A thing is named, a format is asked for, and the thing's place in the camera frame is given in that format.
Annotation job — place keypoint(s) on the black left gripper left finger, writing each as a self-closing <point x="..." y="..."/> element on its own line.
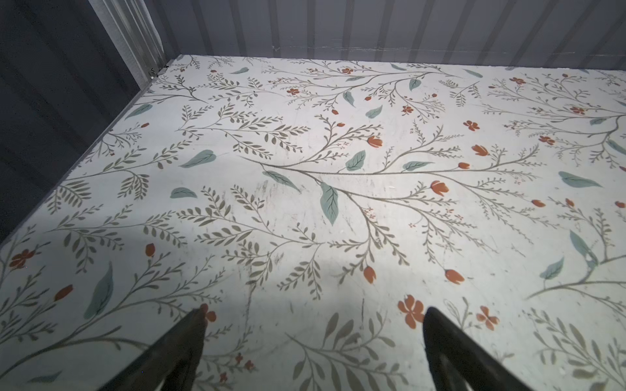
<point x="170" y="363"/>

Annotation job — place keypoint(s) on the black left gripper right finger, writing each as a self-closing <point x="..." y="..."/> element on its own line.
<point x="456" y="362"/>

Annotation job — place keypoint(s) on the aluminium frame post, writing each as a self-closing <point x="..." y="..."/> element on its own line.
<point x="134" y="34"/>

